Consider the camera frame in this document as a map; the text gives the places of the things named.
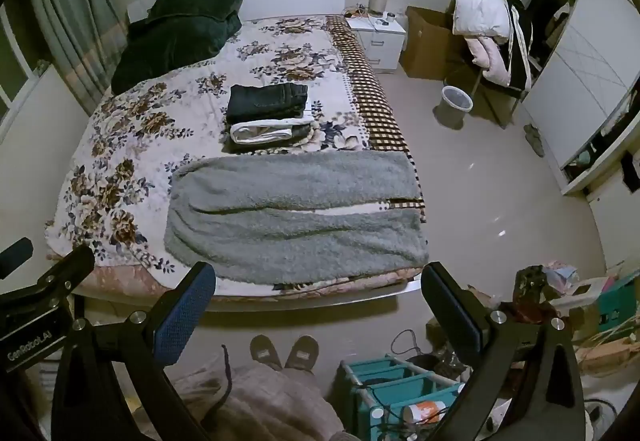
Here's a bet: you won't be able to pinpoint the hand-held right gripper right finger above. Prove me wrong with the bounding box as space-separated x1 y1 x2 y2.
421 261 587 441

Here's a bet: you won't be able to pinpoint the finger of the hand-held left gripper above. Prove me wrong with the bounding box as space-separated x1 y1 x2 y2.
0 246 96 318
0 237 34 280

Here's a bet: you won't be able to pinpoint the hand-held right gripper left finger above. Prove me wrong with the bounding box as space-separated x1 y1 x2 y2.
50 261 217 441

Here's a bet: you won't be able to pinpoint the grey fleece pants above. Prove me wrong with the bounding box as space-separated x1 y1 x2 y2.
165 150 430 284

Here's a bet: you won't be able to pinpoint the folded white-lined pants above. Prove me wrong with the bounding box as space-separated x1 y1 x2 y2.
222 115 316 153

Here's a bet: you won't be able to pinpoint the dark brown bag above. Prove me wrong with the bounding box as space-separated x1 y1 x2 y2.
515 265 557 322

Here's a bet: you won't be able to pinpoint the brown slipper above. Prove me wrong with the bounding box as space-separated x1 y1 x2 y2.
284 335 321 374
249 335 284 372

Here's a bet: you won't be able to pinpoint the teal storage rack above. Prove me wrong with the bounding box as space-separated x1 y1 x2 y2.
340 356 468 441

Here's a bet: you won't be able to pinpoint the orange and white cup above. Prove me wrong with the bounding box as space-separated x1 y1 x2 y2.
402 400 448 425

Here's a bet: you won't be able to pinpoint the person's pink fleece clothing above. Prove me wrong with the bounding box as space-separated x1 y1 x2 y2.
170 356 361 441

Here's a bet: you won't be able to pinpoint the teal box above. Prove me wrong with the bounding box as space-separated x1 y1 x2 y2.
597 271 640 334

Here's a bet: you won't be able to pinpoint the window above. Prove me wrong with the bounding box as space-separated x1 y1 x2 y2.
0 6 51 122

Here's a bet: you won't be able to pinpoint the grey shoe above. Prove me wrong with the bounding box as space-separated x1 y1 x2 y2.
522 124 546 157

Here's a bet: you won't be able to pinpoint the grey waste bin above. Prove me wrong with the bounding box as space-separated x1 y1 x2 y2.
432 85 473 129

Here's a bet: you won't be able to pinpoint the floral blanket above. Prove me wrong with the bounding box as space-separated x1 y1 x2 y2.
45 15 428 294

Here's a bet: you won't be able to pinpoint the wooden chair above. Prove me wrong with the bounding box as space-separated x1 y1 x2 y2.
470 66 531 129

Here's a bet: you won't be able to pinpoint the brown checkered sheet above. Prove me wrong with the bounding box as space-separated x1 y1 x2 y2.
325 15 428 222

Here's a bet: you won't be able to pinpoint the grey-green curtain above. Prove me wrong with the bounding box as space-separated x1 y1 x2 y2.
25 0 131 117

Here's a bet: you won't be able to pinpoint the pink garment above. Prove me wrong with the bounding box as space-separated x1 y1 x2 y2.
465 36 513 87

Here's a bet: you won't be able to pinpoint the dark green blanket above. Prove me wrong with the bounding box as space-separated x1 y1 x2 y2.
111 0 245 94

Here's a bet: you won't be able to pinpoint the cardboard box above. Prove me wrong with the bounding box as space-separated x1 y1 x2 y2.
400 6 468 81

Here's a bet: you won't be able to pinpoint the white nightstand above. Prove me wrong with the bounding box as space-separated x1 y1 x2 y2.
346 14 407 74

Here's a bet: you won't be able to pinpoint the white wardrobe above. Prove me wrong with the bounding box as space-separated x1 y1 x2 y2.
517 0 640 197

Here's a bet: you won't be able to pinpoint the white puffy jacket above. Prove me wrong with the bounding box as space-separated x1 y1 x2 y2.
452 0 516 39

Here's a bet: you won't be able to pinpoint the dark hanging clothes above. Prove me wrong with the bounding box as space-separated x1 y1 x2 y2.
527 0 571 62

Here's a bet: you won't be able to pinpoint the black cable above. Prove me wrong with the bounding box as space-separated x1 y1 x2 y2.
200 345 236 427

